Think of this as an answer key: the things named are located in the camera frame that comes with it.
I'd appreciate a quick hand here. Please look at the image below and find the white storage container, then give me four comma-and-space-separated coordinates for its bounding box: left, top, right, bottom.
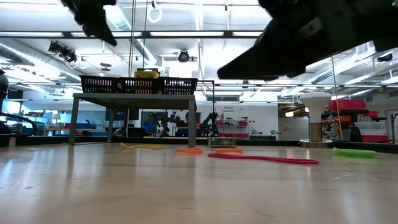
354, 121, 387, 136

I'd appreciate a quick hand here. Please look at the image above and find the red storage bin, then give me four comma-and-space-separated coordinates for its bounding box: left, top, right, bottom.
328, 99, 367, 112

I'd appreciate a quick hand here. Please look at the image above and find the green coil wristband keychain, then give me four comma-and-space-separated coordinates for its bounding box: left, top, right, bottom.
331, 147, 379, 159

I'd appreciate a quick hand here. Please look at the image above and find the red rubber band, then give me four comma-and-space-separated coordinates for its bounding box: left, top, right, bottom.
207, 152, 320, 166

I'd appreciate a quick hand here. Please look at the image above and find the black track light cluster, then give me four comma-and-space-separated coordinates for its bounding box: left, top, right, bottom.
47, 40, 78, 65

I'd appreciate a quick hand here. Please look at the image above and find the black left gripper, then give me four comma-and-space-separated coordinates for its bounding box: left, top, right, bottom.
60, 0, 118, 47

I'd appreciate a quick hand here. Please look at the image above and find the black ceiling spotlight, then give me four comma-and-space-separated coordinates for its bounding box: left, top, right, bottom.
177, 49, 191, 63

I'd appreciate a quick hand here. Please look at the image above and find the black slotted plastic bin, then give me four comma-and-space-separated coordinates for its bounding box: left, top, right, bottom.
117, 76, 162, 95
160, 77, 198, 96
79, 75, 119, 94

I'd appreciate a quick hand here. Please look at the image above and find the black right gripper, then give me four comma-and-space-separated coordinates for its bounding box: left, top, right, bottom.
216, 0, 358, 80

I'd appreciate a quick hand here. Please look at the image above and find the orange rubber band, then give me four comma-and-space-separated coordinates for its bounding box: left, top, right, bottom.
174, 147, 205, 156
215, 147, 244, 154

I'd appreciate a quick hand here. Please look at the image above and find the grey perforated metal shelf riser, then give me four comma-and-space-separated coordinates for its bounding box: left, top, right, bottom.
68, 92, 197, 149

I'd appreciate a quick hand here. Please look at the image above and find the white hanging ring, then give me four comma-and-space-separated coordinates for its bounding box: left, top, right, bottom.
146, 6, 164, 24

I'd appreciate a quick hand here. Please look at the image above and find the yellow hanging cable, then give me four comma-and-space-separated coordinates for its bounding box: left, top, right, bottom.
330, 55, 345, 141

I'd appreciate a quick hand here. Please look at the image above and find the yellow green Crayola crayon box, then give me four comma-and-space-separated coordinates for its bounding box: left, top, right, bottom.
207, 137, 237, 149
134, 67, 160, 79

